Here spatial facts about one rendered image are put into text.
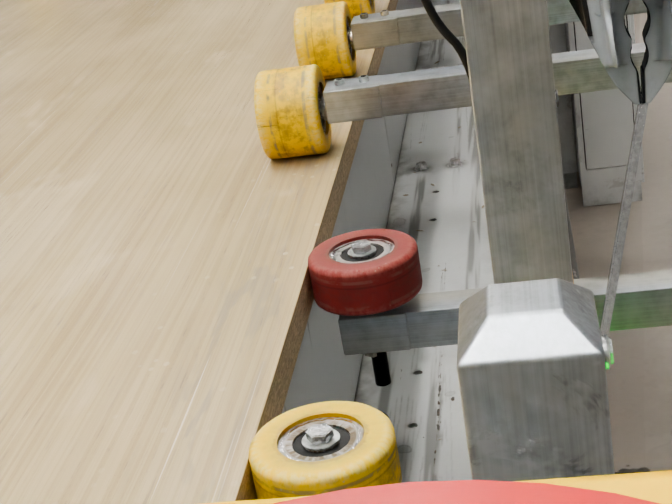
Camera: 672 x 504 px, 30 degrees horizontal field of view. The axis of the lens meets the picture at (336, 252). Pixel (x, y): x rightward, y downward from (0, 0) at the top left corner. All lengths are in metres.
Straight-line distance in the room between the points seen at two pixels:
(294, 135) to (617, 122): 2.20
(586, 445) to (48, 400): 0.53
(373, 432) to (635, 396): 1.80
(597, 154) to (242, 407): 2.59
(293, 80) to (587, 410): 0.82
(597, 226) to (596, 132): 0.24
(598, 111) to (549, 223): 2.68
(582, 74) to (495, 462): 0.81
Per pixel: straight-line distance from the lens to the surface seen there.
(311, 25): 1.34
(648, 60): 0.83
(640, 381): 2.50
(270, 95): 1.10
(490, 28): 0.53
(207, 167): 1.16
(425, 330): 0.91
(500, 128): 0.54
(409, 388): 1.30
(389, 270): 0.87
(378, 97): 1.11
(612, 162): 3.28
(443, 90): 1.10
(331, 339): 1.20
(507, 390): 0.31
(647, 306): 0.91
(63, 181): 1.21
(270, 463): 0.67
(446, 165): 1.89
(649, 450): 2.30
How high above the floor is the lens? 1.26
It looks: 23 degrees down
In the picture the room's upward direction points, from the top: 10 degrees counter-clockwise
